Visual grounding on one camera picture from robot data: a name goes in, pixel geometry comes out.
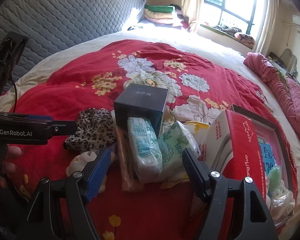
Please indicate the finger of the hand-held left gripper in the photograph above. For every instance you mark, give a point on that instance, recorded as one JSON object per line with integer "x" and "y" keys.
{"x": 37, "y": 117}
{"x": 65, "y": 127}

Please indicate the leopard print scrunchie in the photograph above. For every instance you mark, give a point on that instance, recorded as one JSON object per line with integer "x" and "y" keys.
{"x": 95, "y": 122}

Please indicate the green folded blanket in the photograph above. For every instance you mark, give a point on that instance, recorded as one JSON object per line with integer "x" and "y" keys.
{"x": 160, "y": 8}

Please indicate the white framed mirror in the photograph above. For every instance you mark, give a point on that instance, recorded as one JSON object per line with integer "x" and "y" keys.
{"x": 288, "y": 60}

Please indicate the dark clothes on windowsill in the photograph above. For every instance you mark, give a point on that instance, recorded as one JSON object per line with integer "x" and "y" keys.
{"x": 227, "y": 30}

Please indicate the clear peach plastic packet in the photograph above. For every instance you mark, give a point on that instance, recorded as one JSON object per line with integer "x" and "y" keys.
{"x": 126, "y": 172}

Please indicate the grey quilted headboard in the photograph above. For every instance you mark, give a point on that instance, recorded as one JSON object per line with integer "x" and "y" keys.
{"x": 65, "y": 12}

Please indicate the yellow folded quilts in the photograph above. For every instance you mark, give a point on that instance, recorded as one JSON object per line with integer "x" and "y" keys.
{"x": 160, "y": 17}

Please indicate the white bed sheet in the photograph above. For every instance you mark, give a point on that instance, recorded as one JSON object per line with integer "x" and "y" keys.
{"x": 190, "y": 42}

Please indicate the teal white tissue packet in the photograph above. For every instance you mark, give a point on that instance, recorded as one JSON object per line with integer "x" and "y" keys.
{"x": 145, "y": 150}

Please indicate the dark cube box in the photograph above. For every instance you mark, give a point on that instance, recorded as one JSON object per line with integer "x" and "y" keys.
{"x": 140, "y": 100}

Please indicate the pink quilt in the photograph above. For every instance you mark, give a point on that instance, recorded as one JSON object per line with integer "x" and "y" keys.
{"x": 297, "y": 105}

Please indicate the person's left hand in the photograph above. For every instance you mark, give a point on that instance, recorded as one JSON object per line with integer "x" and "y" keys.
{"x": 13, "y": 152}

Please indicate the cream curtain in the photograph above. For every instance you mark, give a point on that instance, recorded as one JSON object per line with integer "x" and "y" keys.
{"x": 192, "y": 5}
{"x": 266, "y": 25}

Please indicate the shallow box with pink print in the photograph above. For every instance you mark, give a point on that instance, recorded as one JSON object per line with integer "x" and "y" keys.
{"x": 270, "y": 152}

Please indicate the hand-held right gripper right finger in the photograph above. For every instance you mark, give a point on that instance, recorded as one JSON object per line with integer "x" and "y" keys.
{"x": 196, "y": 177}

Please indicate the mint green soft pouch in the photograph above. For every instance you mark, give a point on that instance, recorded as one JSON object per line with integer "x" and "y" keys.
{"x": 275, "y": 180}

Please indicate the red tissue pack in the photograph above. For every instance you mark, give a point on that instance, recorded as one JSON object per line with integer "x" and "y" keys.
{"x": 245, "y": 140}

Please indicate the light green tissue packet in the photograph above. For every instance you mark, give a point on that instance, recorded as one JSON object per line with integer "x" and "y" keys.
{"x": 172, "y": 150}

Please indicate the green cloth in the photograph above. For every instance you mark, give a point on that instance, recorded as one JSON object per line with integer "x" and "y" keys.
{"x": 281, "y": 75}

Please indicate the yellow white cartoon packet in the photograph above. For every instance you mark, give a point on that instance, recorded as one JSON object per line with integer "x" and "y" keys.
{"x": 197, "y": 127}

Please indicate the red floral blanket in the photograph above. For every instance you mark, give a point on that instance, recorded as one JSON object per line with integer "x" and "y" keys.
{"x": 77, "y": 92}

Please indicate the patterned pillow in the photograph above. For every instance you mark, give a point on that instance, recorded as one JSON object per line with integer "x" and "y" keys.
{"x": 245, "y": 39}

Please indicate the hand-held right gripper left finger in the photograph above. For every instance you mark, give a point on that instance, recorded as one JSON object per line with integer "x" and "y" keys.
{"x": 97, "y": 177}

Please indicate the window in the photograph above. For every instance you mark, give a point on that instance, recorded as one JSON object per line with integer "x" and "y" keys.
{"x": 235, "y": 2}

